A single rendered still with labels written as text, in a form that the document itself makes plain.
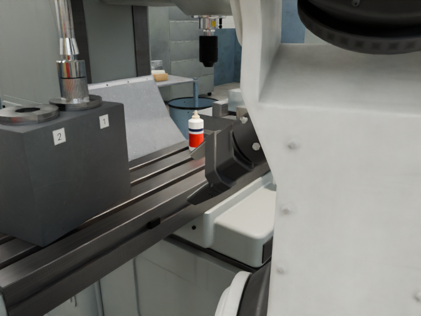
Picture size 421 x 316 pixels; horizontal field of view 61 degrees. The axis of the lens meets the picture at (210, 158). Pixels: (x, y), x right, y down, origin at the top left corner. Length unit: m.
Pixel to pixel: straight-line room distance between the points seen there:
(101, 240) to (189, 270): 0.41
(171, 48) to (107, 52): 4.84
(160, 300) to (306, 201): 0.96
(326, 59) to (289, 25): 7.66
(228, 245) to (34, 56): 0.77
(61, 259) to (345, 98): 0.48
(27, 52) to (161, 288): 0.79
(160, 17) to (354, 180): 5.88
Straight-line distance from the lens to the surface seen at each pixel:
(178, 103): 3.48
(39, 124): 0.59
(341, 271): 0.27
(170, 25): 5.98
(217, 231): 0.87
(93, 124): 0.65
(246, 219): 0.87
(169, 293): 1.12
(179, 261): 1.00
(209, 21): 0.91
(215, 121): 1.08
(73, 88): 0.67
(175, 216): 0.75
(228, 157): 0.58
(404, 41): 0.22
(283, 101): 0.23
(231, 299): 0.34
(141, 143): 1.14
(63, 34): 0.68
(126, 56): 1.23
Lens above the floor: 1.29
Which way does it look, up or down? 20 degrees down
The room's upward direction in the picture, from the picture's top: straight up
